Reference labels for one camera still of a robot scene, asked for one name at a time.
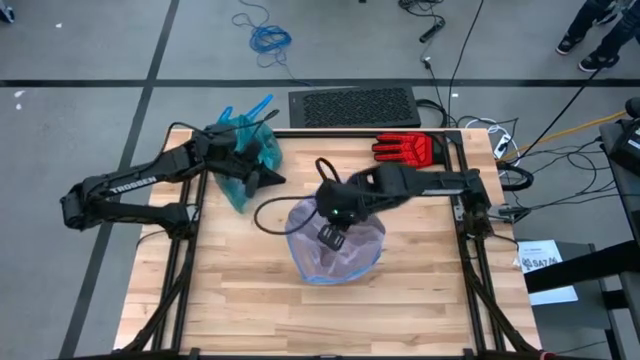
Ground black perforated metal case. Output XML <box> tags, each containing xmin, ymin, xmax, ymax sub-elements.
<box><xmin>288</xmin><ymin>85</ymin><xmax>422</xmax><ymax>129</ymax></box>

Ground white printed paper sheet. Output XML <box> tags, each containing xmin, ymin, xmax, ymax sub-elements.
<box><xmin>517</xmin><ymin>239</ymin><xmax>580</xmax><ymax>306</ymax></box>

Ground teal plastic trash bag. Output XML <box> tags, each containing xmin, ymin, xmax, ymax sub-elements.
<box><xmin>213</xmin><ymin>93</ymin><xmax>284</xmax><ymax>215</ymax></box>

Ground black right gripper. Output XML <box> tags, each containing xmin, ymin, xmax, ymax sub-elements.
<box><xmin>314</xmin><ymin>179</ymin><xmax>374</xmax><ymax>253</ymax></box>

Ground black coiled cable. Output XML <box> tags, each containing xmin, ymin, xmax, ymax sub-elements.
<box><xmin>495</xmin><ymin>159</ymin><xmax>535</xmax><ymax>192</ymax></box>

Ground person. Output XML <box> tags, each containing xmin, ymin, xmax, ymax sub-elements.
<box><xmin>554</xmin><ymin>0</ymin><xmax>640</xmax><ymax>74</ymax></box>

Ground white power strip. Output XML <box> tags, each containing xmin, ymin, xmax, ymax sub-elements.
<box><xmin>493</xmin><ymin>132</ymin><xmax>512</xmax><ymax>160</ymax></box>

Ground black metal beam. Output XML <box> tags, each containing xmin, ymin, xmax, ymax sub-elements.
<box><xmin>524</xmin><ymin>240</ymin><xmax>640</xmax><ymax>295</ymax></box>

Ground black aluminium table frame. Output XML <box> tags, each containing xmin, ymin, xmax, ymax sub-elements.
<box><xmin>119</xmin><ymin>127</ymin><xmax>541</xmax><ymax>360</ymax></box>

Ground red black padded gloves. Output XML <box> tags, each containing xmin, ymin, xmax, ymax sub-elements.
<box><xmin>371</xmin><ymin>131</ymin><xmax>447</xmax><ymax>170</ymax></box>

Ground pink trash bag blue drawstring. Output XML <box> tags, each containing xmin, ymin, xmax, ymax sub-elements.
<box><xmin>284</xmin><ymin>195</ymin><xmax>387</xmax><ymax>287</ymax></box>

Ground black equipment cart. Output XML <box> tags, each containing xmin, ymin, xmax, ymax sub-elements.
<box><xmin>598</xmin><ymin>97</ymin><xmax>640</xmax><ymax>251</ymax></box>

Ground yellow cable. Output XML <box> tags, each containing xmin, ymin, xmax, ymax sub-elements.
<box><xmin>519</xmin><ymin>110</ymin><xmax>629</xmax><ymax>154</ymax></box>

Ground long black cable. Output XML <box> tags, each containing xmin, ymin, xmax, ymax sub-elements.
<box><xmin>447</xmin><ymin>0</ymin><xmax>487</xmax><ymax>129</ymax></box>
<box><xmin>519</xmin><ymin>67</ymin><xmax>606</xmax><ymax>161</ymax></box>

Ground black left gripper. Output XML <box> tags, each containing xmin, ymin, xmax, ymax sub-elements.
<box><xmin>197</xmin><ymin>127</ymin><xmax>288</xmax><ymax>199</ymax></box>

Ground blue coiled cable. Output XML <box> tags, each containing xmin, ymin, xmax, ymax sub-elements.
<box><xmin>231</xmin><ymin>12</ymin><xmax>301</xmax><ymax>76</ymax></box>

